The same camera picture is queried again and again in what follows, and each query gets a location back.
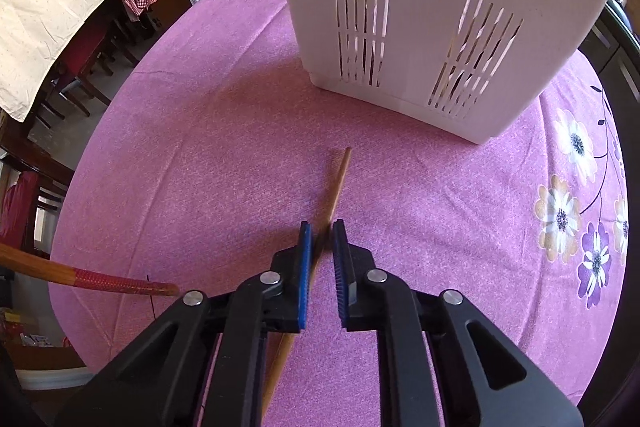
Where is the purple floral tablecloth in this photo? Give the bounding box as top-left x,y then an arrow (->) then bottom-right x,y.
47,0 -> 630,427

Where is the dark chopstick with red wrap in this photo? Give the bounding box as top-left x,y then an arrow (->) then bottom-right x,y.
0,243 -> 181,298

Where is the light bamboo chopstick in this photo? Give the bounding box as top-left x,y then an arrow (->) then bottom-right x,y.
260,147 -> 353,415

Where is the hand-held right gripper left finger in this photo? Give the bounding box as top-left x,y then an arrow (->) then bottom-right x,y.
55,221 -> 313,427

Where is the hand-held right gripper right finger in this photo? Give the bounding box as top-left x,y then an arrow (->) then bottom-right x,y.
332,219 -> 583,427

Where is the white dotted table cover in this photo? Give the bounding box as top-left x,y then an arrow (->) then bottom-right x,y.
0,0 -> 117,124

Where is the wooden chair with red cushion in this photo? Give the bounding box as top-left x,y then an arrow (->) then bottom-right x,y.
0,164 -> 68,260
37,14 -> 121,128

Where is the dark kitchen cabinet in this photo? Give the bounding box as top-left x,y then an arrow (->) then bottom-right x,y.
580,0 -> 640,188

